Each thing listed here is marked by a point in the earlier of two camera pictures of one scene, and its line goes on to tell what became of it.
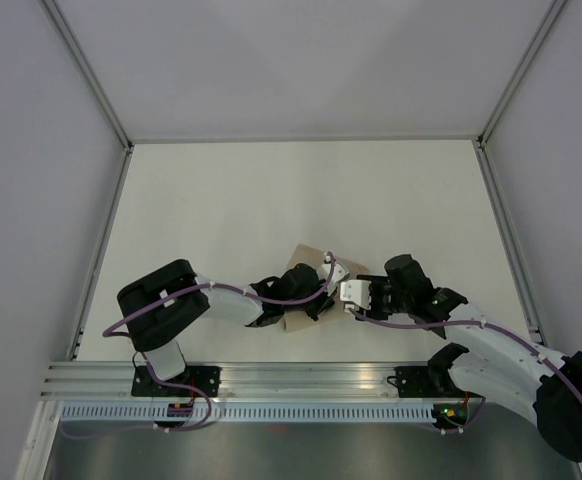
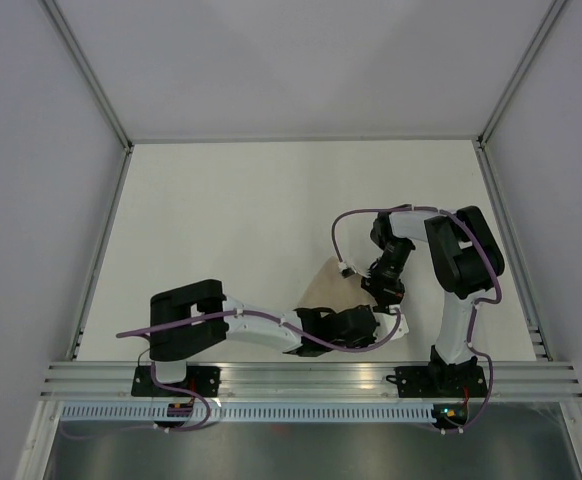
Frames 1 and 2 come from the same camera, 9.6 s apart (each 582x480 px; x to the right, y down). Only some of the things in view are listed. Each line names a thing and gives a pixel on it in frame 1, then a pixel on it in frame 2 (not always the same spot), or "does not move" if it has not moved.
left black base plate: [204, 378] does not move
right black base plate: [416, 382] does not move
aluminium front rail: [239, 380] does not move
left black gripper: [325, 301] -> [367, 341]
